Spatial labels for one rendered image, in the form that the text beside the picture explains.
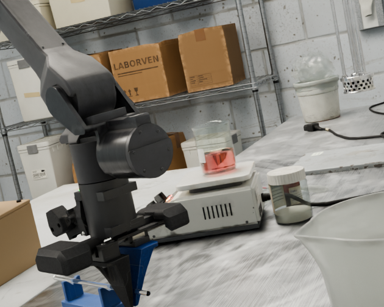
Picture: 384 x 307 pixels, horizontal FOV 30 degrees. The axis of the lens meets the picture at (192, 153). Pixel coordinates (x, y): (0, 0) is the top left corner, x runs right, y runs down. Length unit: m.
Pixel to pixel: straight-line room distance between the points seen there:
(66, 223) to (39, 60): 0.19
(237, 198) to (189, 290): 0.24
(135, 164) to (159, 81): 2.73
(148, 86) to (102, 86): 2.68
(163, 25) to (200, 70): 0.54
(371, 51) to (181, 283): 2.69
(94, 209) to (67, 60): 0.17
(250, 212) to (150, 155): 0.39
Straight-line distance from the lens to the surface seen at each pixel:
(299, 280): 0.86
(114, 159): 0.73
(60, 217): 0.84
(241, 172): 1.11
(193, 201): 1.10
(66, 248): 0.76
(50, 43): 0.83
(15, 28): 0.86
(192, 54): 3.35
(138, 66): 3.47
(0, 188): 4.50
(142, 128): 0.72
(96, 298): 0.92
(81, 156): 0.78
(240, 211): 1.09
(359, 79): 1.45
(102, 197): 0.78
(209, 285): 0.90
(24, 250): 1.18
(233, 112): 3.70
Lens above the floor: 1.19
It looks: 8 degrees down
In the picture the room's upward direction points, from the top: 12 degrees counter-clockwise
